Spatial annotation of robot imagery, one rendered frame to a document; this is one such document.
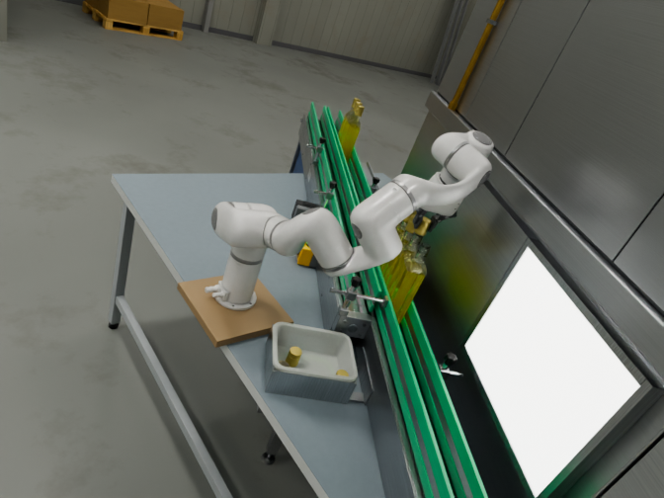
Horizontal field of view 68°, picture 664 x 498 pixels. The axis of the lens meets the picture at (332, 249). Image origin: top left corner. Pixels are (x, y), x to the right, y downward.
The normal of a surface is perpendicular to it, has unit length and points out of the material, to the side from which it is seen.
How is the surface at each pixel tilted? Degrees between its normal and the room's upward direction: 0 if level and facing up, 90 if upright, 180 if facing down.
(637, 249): 90
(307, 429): 0
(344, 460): 0
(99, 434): 0
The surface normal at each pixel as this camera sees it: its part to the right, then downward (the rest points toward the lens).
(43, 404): 0.32, -0.81
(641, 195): -0.94, -0.22
